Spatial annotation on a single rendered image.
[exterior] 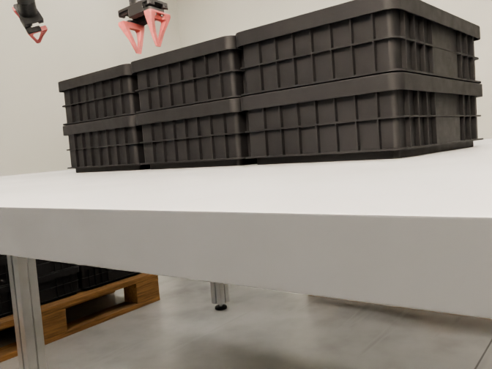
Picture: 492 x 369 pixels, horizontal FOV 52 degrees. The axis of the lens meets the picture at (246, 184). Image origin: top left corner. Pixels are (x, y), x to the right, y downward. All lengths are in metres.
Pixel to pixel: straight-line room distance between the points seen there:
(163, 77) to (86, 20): 4.05
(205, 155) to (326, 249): 0.74
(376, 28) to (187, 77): 0.39
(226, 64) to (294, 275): 0.71
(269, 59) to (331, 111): 0.15
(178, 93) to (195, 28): 4.74
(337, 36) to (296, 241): 0.58
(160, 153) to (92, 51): 4.01
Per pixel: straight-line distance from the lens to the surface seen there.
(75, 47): 4.94
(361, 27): 0.78
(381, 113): 0.75
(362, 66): 0.77
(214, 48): 0.94
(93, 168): 1.28
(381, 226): 0.22
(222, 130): 0.93
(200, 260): 0.28
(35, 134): 4.58
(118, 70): 1.15
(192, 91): 0.99
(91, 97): 1.26
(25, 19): 1.95
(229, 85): 0.92
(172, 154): 1.03
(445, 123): 0.90
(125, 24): 1.24
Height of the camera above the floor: 0.73
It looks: 4 degrees down
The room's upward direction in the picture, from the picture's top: 4 degrees counter-clockwise
